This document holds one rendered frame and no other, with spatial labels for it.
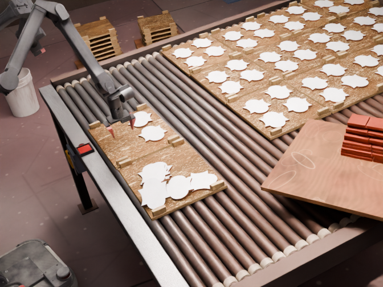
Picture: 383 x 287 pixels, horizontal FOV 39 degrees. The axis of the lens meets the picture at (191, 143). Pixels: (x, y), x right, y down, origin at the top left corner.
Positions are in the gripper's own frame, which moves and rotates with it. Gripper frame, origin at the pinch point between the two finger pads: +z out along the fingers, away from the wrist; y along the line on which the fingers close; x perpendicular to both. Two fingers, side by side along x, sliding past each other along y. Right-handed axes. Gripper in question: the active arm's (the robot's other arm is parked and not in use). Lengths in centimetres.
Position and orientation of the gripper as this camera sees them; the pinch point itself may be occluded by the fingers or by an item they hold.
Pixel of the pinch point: (122, 132)
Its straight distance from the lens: 255.0
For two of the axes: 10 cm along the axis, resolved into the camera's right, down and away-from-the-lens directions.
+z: 1.6, 8.0, 5.8
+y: -8.7, 3.9, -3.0
